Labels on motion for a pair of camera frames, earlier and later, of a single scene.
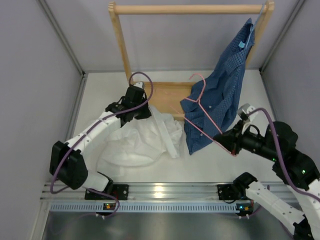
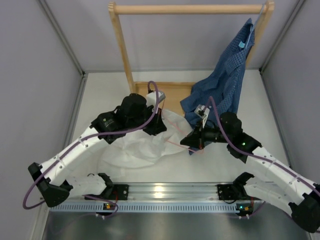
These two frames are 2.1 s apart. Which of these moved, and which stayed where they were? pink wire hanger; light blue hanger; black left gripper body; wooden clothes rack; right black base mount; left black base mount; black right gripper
Moved: black right gripper; black left gripper body; pink wire hanger
Stayed: wooden clothes rack; right black base mount; left black base mount; light blue hanger
